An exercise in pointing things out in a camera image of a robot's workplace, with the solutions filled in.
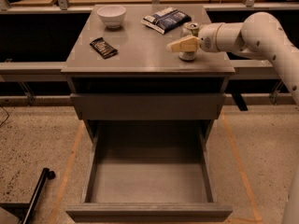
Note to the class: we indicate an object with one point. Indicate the grey drawer cabinet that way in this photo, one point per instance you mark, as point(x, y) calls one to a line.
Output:
point(143, 65)

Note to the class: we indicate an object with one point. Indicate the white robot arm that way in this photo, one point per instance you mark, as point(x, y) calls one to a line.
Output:
point(259, 37)

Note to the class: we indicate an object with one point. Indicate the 7up soda can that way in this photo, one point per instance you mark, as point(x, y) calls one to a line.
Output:
point(189, 28)

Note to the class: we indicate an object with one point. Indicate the blue white chip bag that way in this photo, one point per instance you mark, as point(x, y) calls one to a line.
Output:
point(166, 20)

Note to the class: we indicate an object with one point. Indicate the open grey middle drawer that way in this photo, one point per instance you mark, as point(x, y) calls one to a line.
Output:
point(148, 171)

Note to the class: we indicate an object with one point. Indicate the white ceramic bowl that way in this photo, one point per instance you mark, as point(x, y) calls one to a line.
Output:
point(112, 16)

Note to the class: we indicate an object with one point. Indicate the dark brown snack bar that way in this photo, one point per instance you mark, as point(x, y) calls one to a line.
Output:
point(103, 48)

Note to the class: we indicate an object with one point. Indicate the grey metal rail shelf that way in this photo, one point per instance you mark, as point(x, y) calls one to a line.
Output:
point(51, 71)

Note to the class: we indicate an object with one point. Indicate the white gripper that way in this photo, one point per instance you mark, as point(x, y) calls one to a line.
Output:
point(207, 38)

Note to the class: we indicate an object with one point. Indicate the black chair leg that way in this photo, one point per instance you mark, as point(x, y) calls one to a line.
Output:
point(46, 174)

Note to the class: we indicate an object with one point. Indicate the closed grey top drawer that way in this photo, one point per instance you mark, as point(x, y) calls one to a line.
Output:
point(148, 106)

